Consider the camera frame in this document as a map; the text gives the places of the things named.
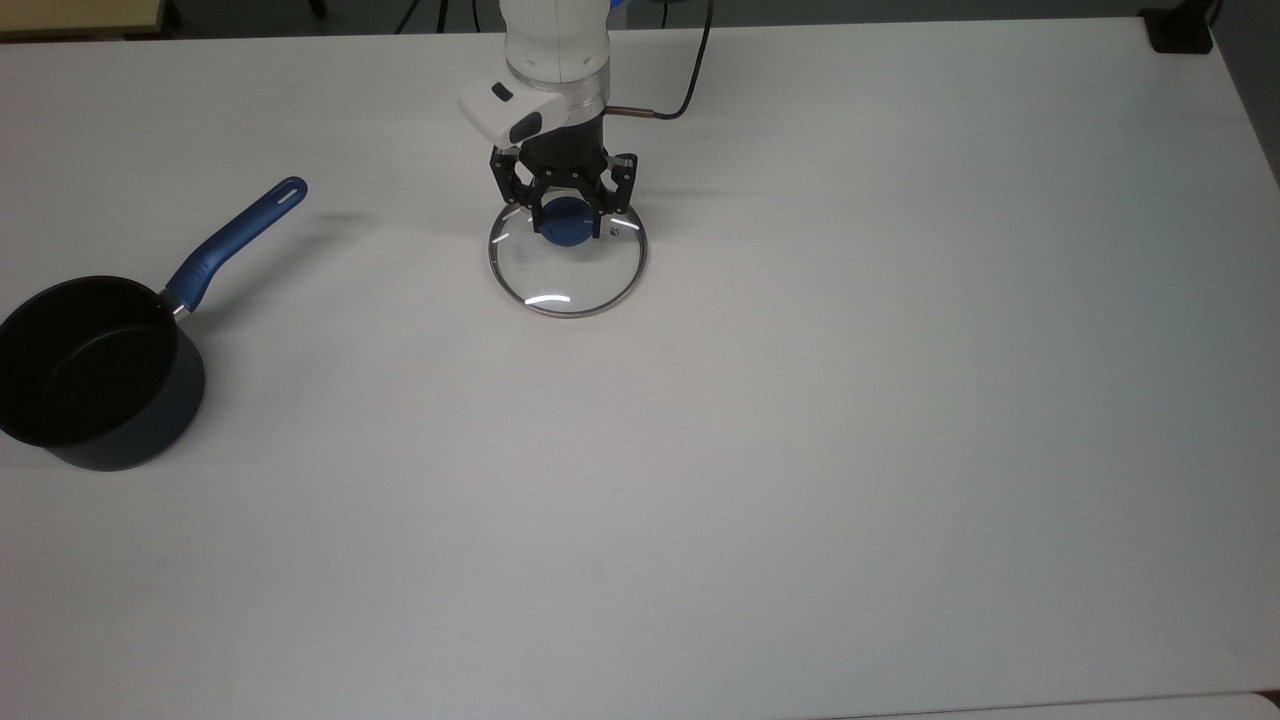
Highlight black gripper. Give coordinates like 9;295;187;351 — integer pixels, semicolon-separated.
488;111;640;240

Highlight glass lid with blue knob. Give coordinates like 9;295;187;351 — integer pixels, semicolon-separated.
487;194;650;320

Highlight yellow wooden desk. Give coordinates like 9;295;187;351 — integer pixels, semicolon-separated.
0;0;167;42

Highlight black table clamp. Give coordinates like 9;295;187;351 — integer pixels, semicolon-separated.
1139;7;1217;55

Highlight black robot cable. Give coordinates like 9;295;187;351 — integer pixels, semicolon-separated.
609;0;715;123

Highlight dark saucepan with blue handle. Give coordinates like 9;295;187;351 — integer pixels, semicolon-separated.
0;176;310;474

